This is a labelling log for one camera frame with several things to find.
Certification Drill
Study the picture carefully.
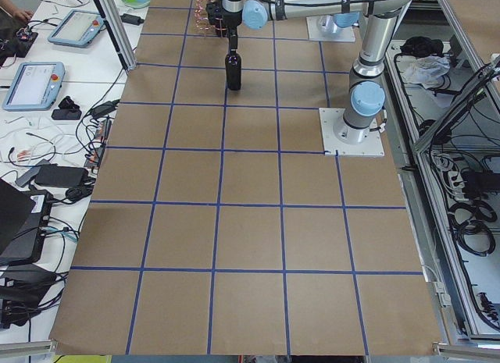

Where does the black power brick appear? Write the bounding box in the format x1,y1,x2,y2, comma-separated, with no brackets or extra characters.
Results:
34,165,88,188

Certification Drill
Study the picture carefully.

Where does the dark wine bottle carried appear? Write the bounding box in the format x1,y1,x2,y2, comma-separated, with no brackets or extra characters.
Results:
225,40,241,91

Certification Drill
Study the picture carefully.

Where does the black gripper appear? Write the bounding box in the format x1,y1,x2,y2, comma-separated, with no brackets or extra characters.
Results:
227,27,238,41

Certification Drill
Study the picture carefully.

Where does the person hand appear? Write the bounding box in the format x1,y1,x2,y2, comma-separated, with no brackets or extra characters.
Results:
0,0,33,23

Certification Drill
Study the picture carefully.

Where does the aluminium frame post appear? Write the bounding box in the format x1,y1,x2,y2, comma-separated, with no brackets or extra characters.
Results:
92,0,137,72

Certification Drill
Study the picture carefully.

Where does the upper blue teach pendant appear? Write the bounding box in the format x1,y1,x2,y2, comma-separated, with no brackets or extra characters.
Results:
48,9,104,48

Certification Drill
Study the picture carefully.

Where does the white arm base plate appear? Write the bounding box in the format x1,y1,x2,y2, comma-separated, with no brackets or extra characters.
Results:
319,108,384,158

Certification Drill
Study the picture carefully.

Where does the blue teach pendant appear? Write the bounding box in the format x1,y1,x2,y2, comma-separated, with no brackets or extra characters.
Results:
2,62,66,112
48,9,104,48

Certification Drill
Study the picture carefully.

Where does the black laptop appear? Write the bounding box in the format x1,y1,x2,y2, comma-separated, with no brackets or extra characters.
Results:
1,180,52,266

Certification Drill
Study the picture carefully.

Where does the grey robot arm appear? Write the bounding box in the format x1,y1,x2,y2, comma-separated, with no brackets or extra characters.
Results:
224,19,361,152
321,12,360,34

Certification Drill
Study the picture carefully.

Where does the crumpled white cloth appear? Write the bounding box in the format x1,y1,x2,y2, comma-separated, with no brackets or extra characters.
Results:
402,55,450,88

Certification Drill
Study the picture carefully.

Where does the copper wire wine basket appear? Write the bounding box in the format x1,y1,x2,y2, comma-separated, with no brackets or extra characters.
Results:
195,0,227,37

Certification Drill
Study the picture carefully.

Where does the lower blue teach pendant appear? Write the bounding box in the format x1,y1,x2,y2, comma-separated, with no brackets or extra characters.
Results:
2,62,66,112

